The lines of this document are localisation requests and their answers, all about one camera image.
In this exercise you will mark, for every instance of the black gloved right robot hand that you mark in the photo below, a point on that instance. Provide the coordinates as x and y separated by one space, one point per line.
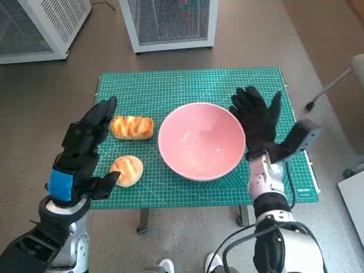
258 125

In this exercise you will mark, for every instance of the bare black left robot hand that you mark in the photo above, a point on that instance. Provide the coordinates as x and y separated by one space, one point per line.
82 142

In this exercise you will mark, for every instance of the long braided bread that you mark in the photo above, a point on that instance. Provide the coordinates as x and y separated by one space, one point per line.
132 128

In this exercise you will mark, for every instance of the round bread bun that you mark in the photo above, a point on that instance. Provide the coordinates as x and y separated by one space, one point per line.
130 170

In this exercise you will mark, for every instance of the pink bowl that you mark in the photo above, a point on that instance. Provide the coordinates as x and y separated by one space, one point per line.
199 136

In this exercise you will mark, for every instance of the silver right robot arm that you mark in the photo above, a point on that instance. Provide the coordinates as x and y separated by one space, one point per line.
264 179

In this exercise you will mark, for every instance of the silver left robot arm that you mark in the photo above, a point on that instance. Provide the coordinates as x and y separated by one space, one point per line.
76 236

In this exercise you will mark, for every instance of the green cutting mat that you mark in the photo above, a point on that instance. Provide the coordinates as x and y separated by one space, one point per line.
182 85

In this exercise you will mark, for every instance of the metal table leg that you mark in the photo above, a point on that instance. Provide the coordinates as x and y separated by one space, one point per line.
243 216
143 221

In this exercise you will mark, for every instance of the grey chair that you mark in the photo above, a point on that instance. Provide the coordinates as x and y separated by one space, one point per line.
359 85

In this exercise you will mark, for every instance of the white furniture top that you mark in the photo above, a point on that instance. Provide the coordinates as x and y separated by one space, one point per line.
355 199

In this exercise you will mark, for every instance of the wide white mesh cabinet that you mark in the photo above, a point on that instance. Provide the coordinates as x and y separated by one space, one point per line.
57 17

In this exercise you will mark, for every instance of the narrow white mesh cabinet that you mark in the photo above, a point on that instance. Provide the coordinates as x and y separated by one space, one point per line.
170 17

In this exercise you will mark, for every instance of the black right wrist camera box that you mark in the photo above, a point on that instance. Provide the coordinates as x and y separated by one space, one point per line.
304 136

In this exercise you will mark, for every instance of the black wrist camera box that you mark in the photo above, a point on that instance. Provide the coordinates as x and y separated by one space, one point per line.
28 250
304 136

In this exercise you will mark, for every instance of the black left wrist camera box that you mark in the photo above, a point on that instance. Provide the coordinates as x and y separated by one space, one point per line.
28 250

